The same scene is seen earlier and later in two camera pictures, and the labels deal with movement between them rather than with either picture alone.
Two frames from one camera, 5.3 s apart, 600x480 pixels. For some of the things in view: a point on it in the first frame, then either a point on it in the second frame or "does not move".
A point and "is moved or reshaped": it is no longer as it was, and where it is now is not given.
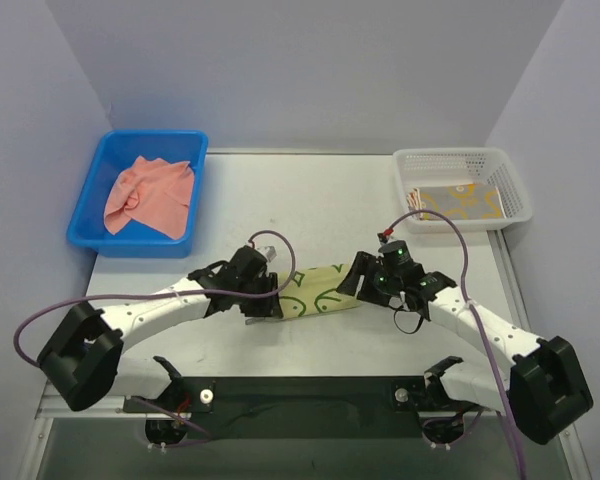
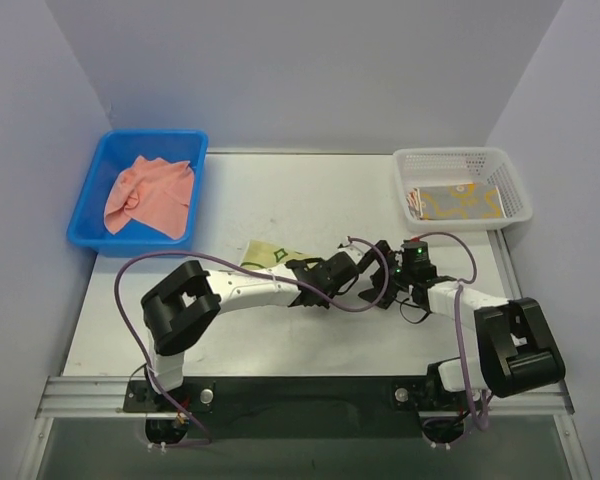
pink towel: x=152 y=193 does not move
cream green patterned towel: x=316 y=290 is moved or reshaped
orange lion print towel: x=415 y=203 does not move
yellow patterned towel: x=472 y=201 does not move
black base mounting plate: x=299 y=408 does not move
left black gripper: x=266 y=295 -> x=346 y=265
